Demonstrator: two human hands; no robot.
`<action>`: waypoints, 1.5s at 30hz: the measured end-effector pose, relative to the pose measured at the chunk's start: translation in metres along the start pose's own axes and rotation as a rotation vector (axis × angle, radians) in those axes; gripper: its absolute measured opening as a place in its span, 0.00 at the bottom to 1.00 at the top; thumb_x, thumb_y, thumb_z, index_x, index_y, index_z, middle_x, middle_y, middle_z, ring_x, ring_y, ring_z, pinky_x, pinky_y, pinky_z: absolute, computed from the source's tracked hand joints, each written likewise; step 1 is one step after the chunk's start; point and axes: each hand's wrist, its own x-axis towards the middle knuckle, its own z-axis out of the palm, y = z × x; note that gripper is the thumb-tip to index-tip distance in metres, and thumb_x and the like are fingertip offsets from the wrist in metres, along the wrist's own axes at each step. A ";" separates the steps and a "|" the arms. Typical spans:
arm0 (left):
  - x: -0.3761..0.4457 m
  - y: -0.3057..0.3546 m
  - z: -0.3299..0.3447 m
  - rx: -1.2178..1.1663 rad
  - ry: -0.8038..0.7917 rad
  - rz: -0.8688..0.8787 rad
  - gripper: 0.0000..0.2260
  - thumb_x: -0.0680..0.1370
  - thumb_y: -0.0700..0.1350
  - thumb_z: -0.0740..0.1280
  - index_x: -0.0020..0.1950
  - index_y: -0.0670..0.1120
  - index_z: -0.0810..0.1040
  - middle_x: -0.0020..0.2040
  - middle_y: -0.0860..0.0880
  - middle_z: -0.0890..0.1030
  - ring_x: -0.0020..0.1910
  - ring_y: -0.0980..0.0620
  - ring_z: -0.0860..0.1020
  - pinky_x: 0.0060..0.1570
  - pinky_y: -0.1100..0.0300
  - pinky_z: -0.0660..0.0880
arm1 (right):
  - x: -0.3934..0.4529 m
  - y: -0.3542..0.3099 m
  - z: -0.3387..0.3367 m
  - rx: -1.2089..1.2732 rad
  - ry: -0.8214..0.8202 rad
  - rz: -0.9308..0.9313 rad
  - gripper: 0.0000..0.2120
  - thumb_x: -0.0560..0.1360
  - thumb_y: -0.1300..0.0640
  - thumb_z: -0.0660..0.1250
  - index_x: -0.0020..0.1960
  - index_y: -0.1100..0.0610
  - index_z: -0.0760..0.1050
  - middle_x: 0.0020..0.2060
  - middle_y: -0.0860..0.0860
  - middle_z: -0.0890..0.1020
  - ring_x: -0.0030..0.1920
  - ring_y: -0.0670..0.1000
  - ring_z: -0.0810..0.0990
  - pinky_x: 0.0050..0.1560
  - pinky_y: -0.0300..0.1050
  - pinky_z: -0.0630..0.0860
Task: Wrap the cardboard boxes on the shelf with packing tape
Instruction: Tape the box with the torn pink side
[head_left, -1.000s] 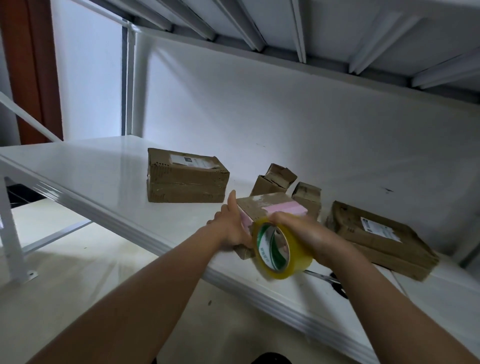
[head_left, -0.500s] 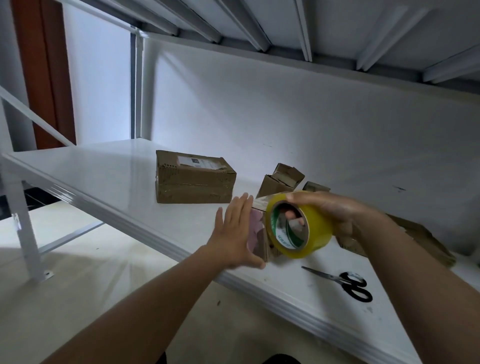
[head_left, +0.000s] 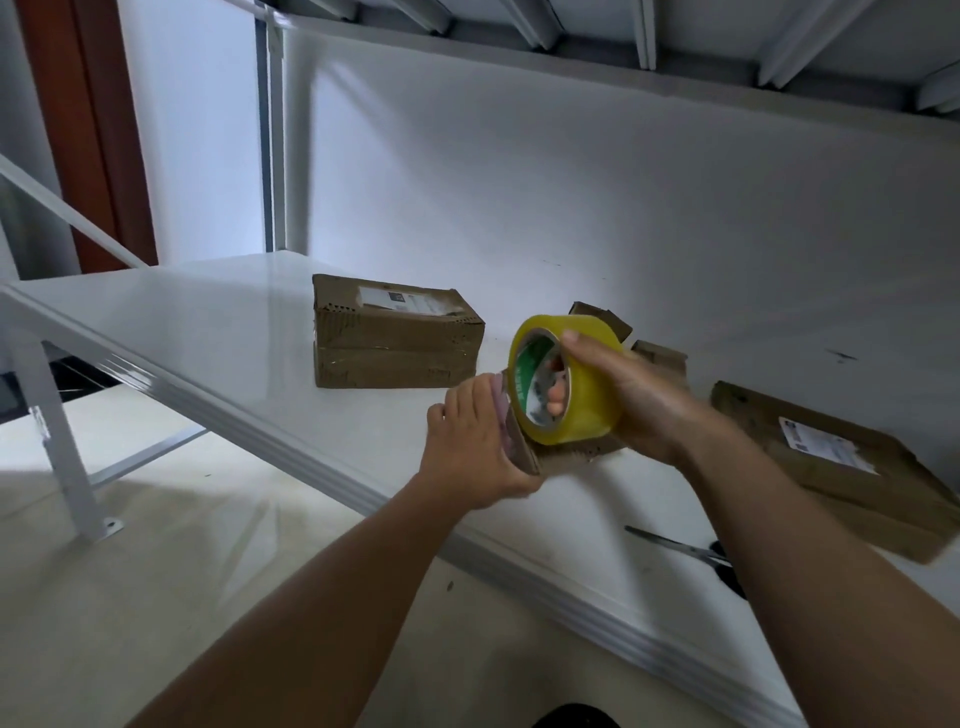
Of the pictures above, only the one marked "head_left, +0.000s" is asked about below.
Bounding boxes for long cardboard box white label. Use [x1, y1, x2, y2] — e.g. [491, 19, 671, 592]
[310, 273, 488, 392]

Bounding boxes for black handled scissors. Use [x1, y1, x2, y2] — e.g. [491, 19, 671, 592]
[624, 523, 749, 602]

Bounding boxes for person's black trousers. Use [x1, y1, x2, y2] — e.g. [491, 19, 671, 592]
[532, 702, 623, 728]

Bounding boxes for small cardboard box red label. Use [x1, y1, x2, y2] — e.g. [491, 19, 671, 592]
[630, 339, 690, 380]

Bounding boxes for red-brown door frame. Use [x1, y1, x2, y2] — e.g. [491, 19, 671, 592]
[15, 0, 159, 275]

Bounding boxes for pink carton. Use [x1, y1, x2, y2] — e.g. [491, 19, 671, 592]
[490, 372, 632, 479]

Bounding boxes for perforated white metal rack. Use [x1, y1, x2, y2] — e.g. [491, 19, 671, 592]
[0, 150, 212, 545]

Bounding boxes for white metal shelf rack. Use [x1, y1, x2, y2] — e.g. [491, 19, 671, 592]
[0, 0, 960, 728]

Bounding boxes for person's left forearm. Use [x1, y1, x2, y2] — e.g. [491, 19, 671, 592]
[127, 472, 467, 728]

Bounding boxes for yellow tape roll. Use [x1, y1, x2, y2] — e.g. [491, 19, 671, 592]
[505, 312, 626, 447]

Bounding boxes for person's right hand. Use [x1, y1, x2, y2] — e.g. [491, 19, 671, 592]
[543, 330, 714, 470]

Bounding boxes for person's left hand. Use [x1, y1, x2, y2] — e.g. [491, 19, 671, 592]
[415, 372, 545, 513]

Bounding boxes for corrugated cardboard box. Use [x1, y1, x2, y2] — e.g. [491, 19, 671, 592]
[567, 300, 635, 344]

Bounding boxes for person's right forearm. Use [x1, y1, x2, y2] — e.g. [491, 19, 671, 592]
[675, 435, 960, 728]

